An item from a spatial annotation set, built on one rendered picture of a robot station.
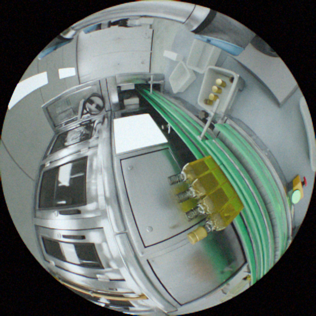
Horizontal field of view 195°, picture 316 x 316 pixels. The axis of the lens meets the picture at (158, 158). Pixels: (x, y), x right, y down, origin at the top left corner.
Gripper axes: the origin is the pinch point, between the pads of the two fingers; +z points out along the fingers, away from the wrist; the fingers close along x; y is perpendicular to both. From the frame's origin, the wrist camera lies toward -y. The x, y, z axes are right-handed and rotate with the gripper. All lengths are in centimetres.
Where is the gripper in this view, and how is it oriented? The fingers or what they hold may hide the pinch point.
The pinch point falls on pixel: (141, 21)
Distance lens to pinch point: 84.2
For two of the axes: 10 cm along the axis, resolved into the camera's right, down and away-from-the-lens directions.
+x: -2.0, 3.3, 9.2
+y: -3.2, -9.1, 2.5
